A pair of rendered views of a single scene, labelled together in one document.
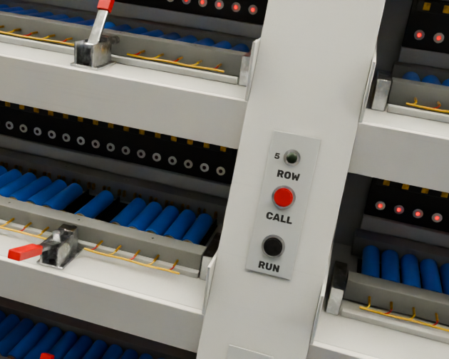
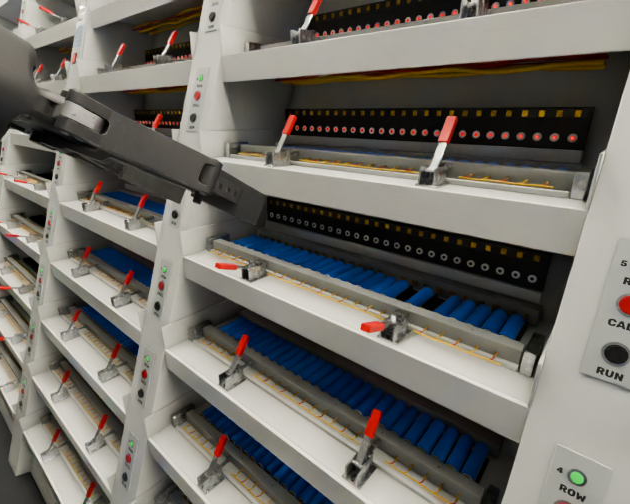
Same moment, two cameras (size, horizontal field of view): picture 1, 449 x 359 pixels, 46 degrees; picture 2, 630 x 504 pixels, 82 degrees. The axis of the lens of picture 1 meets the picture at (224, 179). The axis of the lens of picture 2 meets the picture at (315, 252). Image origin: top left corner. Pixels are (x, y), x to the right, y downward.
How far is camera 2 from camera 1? 8 cm
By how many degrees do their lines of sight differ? 26
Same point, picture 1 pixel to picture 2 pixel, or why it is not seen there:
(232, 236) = (565, 337)
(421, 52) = not seen: outside the picture
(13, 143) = (358, 248)
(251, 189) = (589, 294)
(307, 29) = not seen: outside the picture
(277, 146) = (624, 253)
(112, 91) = (449, 204)
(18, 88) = (373, 204)
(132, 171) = (448, 273)
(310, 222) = not seen: outside the picture
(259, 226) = (598, 331)
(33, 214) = (374, 299)
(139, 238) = (461, 328)
